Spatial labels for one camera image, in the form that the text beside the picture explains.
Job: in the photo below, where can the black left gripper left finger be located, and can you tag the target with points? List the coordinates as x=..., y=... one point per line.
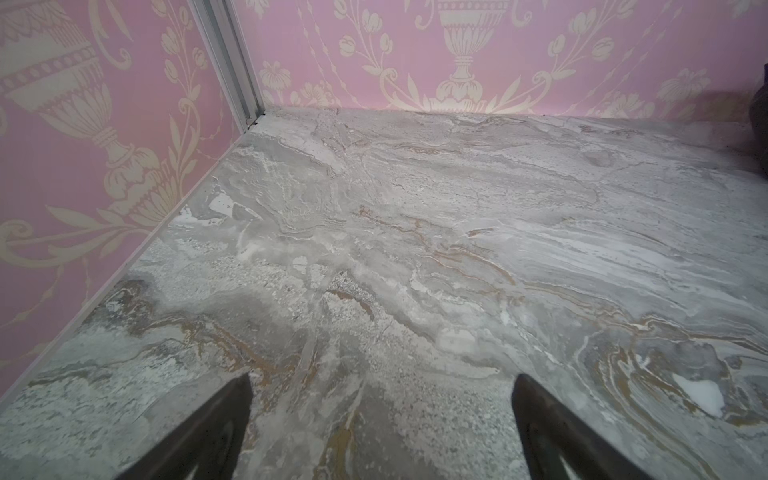
x=207, y=444

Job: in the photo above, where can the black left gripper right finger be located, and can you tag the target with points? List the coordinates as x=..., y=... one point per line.
x=557, y=444

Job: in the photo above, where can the aluminium corner post left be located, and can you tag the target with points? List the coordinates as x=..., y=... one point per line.
x=226, y=45

